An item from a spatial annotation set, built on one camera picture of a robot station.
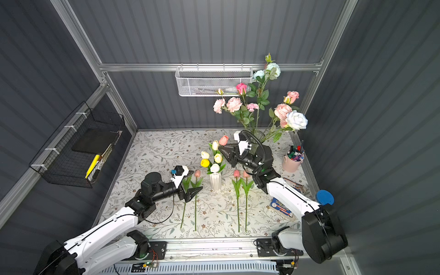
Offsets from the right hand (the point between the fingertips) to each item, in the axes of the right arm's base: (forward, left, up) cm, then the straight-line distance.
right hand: (223, 147), depth 71 cm
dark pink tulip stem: (-2, -7, -30) cm, 31 cm away
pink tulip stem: (-3, -12, -31) cm, 34 cm away
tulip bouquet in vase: (-8, +2, -2) cm, 9 cm away
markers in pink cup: (+10, -39, -19) cm, 45 cm away
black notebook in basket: (+5, +58, -2) cm, 58 cm away
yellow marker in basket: (-7, +55, -4) cm, 55 cm away
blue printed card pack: (-15, -29, -28) cm, 43 cm away
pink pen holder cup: (+6, -36, -23) cm, 43 cm away
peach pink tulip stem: (-2, +19, -31) cm, 36 cm away
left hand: (-10, +11, -11) cm, 19 cm away
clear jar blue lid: (-17, -41, -11) cm, 45 cm away
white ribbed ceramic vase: (-5, +4, -20) cm, 21 cm away
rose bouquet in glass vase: (+18, -20, -3) cm, 27 cm away
